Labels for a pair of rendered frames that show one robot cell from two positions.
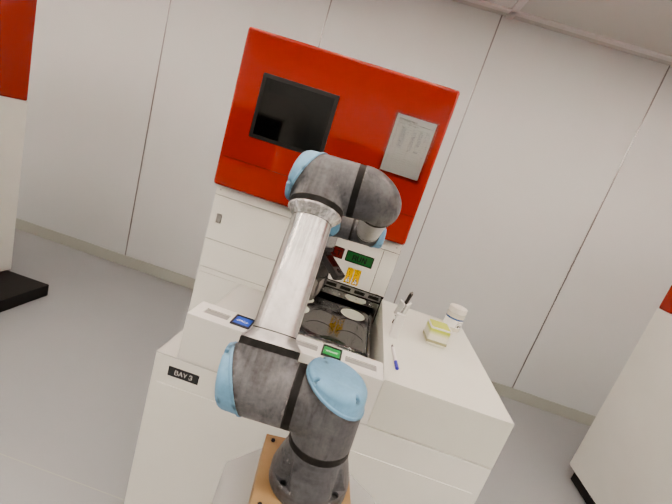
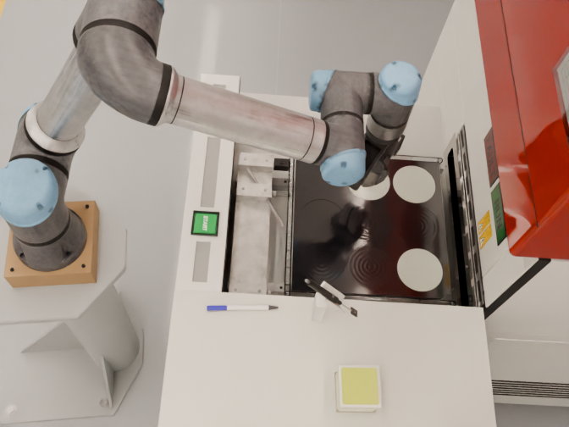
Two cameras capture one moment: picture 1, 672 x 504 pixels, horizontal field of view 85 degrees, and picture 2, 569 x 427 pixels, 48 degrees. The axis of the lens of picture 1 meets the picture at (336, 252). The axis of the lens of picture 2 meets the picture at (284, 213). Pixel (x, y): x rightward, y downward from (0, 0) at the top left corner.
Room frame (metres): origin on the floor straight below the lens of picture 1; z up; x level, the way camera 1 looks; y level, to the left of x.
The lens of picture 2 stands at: (0.99, -0.67, 2.17)
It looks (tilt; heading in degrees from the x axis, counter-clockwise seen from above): 62 degrees down; 82
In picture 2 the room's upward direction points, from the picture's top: 9 degrees clockwise
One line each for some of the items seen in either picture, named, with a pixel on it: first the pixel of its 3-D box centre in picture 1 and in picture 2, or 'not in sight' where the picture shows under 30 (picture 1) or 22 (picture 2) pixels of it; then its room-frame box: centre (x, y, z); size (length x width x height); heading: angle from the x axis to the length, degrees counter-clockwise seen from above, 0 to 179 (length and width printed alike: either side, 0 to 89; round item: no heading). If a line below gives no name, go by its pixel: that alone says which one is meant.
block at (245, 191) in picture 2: not in sight; (254, 192); (1.02, 0.04, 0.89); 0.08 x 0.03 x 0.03; 178
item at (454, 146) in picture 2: (326, 297); (460, 223); (1.49, -0.02, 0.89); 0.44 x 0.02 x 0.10; 88
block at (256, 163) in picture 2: not in sight; (256, 163); (1.02, 0.12, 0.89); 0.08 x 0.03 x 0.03; 178
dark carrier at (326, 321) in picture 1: (323, 316); (369, 223); (1.28, -0.03, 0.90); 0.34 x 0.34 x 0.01; 88
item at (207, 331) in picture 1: (281, 360); (211, 188); (0.92, 0.05, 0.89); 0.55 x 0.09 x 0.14; 88
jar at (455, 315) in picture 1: (454, 317); not in sight; (1.40, -0.53, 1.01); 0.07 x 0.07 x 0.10
